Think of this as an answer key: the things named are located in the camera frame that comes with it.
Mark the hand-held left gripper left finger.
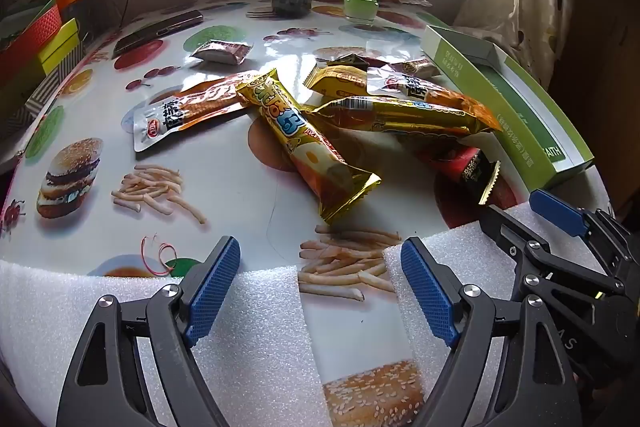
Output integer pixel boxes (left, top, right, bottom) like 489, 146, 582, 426
55, 236, 241, 427

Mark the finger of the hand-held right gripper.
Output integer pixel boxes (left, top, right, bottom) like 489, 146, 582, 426
530, 189, 640, 278
480, 205, 626, 308

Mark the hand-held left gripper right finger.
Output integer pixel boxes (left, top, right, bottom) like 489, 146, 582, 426
400, 237, 583, 427

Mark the green white cardboard box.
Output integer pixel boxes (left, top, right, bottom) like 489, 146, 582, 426
419, 25, 597, 194

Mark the yellow long snack packet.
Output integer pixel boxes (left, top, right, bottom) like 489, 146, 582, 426
235, 68, 382, 225
312, 94, 504, 142

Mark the orange sausage packet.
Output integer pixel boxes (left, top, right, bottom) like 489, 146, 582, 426
132, 71, 253, 152
366, 67, 483, 110

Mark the maroon snack packet gold logo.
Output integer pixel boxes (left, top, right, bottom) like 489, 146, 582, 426
389, 58, 442, 80

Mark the yellow candy packet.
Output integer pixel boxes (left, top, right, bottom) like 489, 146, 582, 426
304, 65, 372, 96

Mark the maroon white snack packet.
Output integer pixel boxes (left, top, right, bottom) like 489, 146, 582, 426
191, 40, 254, 66

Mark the white foam sheet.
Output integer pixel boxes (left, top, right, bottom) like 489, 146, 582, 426
382, 202, 531, 408
0, 257, 321, 427

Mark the red rubber band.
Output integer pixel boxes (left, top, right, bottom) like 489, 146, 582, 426
141, 233, 179, 279

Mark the food print tablecloth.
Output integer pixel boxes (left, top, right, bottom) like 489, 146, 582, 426
0, 0, 601, 427

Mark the striped box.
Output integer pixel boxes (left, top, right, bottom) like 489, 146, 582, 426
20, 52, 90, 118

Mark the dark smartphone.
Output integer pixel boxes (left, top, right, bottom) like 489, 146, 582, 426
112, 9, 205, 58

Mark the light green jar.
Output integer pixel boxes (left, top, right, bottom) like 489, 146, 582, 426
343, 0, 382, 26

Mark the yellow green box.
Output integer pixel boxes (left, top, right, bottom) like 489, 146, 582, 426
39, 18, 85, 76

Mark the red box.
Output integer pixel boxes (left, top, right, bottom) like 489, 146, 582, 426
0, 0, 63, 80

